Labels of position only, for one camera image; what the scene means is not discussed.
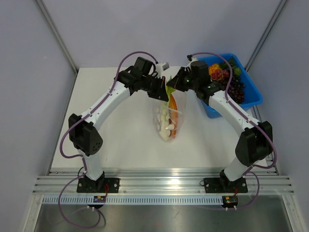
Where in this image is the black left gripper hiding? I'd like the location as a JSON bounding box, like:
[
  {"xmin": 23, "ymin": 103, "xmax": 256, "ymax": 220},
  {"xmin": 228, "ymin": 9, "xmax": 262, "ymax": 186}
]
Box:
[{"xmin": 140, "ymin": 75, "xmax": 169, "ymax": 102}]

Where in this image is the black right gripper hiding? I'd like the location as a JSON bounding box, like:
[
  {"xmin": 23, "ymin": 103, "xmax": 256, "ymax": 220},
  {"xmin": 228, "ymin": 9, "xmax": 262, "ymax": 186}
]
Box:
[{"xmin": 167, "ymin": 67, "xmax": 199, "ymax": 92}]

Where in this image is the orange purple papaya slice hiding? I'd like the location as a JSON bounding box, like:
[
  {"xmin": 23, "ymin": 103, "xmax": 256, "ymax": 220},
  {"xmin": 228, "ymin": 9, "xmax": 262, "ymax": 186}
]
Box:
[{"xmin": 169, "ymin": 95, "xmax": 178, "ymax": 139}]

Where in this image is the clear dotted zip top bag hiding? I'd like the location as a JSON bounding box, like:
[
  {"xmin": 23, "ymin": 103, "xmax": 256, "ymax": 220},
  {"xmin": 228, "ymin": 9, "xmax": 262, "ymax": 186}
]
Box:
[{"xmin": 152, "ymin": 91, "xmax": 186, "ymax": 142}]

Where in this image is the green white celery stalk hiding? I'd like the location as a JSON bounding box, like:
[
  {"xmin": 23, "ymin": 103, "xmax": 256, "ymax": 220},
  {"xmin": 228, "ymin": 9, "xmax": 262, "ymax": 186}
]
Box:
[{"xmin": 156, "ymin": 86, "xmax": 175, "ymax": 141}]

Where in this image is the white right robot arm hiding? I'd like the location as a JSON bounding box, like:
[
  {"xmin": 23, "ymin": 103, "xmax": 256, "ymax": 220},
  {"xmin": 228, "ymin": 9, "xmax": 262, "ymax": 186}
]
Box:
[{"xmin": 167, "ymin": 60, "xmax": 273, "ymax": 193}]

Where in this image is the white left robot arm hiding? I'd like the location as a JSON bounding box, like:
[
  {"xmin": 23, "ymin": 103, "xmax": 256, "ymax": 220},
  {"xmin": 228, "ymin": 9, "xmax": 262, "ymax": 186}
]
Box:
[{"xmin": 69, "ymin": 57, "xmax": 169, "ymax": 192}]

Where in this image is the orange yellow fruit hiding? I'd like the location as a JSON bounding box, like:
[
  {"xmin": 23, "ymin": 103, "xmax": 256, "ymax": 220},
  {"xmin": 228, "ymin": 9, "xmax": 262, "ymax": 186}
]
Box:
[{"xmin": 209, "ymin": 63, "xmax": 221, "ymax": 75}]

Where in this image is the dark green herb sprig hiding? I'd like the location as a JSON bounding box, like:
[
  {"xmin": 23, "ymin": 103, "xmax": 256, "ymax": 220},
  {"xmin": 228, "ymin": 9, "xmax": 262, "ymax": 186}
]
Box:
[{"xmin": 220, "ymin": 57, "xmax": 237, "ymax": 70}]

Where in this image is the dark purple grape bunch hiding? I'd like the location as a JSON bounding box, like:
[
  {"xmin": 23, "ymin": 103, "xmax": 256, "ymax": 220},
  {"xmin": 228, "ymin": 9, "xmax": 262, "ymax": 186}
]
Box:
[{"xmin": 227, "ymin": 74, "xmax": 245, "ymax": 104}]

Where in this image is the blue plastic bin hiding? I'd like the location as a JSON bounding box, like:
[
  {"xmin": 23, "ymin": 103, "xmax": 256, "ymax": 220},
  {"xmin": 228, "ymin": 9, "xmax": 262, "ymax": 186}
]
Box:
[{"xmin": 197, "ymin": 53, "xmax": 263, "ymax": 118}]

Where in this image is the left controller board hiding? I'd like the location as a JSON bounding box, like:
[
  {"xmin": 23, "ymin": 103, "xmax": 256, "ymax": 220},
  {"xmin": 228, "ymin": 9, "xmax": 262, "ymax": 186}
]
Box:
[{"xmin": 93, "ymin": 196, "xmax": 106, "ymax": 203}]

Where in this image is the controller board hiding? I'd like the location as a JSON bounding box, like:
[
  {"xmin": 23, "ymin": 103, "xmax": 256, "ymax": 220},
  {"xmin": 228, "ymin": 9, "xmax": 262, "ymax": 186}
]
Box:
[
  {"xmin": 93, "ymin": 196, "xmax": 106, "ymax": 203},
  {"xmin": 222, "ymin": 195, "xmax": 239, "ymax": 208}
]

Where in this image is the right controller board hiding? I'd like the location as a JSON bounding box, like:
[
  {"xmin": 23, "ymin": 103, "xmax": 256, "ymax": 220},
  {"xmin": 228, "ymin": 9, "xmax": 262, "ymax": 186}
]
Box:
[{"xmin": 222, "ymin": 195, "xmax": 239, "ymax": 208}]

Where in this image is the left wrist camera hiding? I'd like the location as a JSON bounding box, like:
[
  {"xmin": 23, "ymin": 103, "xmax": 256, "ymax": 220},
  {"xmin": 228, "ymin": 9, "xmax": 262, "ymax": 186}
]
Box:
[{"xmin": 155, "ymin": 62, "xmax": 169, "ymax": 72}]

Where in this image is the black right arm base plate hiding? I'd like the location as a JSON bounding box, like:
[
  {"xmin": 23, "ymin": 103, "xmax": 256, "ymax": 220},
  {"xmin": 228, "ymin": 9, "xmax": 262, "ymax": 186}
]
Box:
[{"xmin": 199, "ymin": 177, "xmax": 248, "ymax": 193}]

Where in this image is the white slotted cable duct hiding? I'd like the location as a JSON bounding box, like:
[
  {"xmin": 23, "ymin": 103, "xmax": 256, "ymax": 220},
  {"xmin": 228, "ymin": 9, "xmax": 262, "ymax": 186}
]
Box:
[{"xmin": 42, "ymin": 195, "xmax": 223, "ymax": 205}]

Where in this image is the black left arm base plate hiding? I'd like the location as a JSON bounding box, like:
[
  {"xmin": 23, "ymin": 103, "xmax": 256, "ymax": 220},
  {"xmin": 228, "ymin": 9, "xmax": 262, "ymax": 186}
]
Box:
[{"xmin": 76, "ymin": 177, "xmax": 120, "ymax": 193}]

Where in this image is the aluminium rail frame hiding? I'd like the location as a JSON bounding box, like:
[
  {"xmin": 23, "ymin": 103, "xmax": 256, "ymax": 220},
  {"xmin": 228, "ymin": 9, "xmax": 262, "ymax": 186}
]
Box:
[{"xmin": 32, "ymin": 168, "xmax": 295, "ymax": 196}]

